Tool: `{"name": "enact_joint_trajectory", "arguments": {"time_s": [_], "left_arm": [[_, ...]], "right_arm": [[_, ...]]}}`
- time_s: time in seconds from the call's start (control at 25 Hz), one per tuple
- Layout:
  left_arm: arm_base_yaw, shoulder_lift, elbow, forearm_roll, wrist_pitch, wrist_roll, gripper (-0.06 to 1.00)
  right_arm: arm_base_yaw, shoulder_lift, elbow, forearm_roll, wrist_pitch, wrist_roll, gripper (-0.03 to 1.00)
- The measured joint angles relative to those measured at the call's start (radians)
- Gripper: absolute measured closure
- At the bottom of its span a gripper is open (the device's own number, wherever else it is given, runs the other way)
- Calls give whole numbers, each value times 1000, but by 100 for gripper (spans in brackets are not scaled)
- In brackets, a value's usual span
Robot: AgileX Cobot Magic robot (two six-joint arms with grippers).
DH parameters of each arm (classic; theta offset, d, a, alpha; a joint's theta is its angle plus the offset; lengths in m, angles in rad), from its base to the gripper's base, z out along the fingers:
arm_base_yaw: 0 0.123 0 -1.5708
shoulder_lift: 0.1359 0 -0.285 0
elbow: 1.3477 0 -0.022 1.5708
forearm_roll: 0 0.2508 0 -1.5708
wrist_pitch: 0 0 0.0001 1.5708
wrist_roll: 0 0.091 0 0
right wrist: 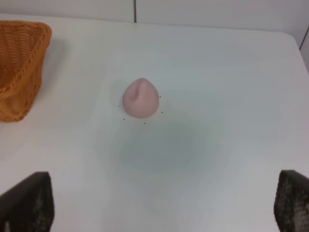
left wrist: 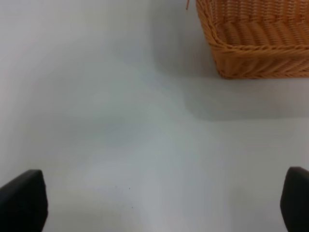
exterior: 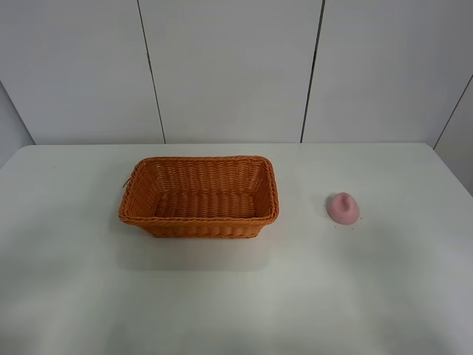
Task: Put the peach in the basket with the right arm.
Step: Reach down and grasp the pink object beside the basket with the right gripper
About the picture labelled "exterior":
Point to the pink peach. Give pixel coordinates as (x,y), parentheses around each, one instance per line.
(343,209)

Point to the orange woven plastic basket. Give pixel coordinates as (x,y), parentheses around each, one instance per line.
(231,197)

